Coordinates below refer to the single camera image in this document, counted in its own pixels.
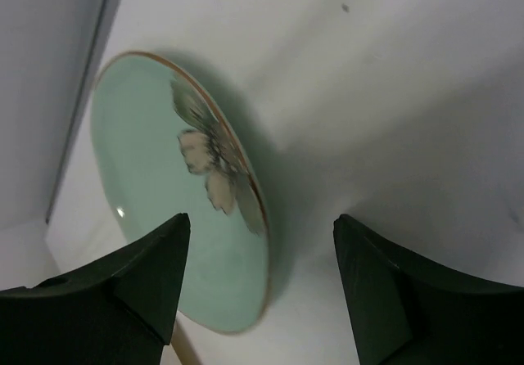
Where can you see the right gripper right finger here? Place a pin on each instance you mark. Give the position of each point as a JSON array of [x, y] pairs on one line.
[[407, 309]]

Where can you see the green floral plate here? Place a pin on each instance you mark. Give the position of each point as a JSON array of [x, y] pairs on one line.
[[164, 146]]

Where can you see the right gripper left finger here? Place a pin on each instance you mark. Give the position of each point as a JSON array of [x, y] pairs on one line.
[[119, 309]]

